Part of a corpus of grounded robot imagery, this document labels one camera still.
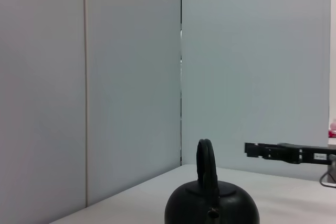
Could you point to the dark green teapot lid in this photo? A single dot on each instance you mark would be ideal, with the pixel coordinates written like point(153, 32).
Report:
point(227, 189)

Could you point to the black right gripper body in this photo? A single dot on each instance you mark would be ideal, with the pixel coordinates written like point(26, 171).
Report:
point(307, 155)

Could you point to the red small object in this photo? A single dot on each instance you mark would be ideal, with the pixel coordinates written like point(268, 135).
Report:
point(332, 133)

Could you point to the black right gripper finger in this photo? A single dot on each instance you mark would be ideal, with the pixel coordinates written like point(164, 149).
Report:
point(252, 150)

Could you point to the dark green round teapot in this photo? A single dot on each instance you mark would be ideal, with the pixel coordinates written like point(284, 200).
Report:
point(189, 205)

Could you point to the pink soft object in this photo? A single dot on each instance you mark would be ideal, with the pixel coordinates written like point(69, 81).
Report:
point(333, 125)

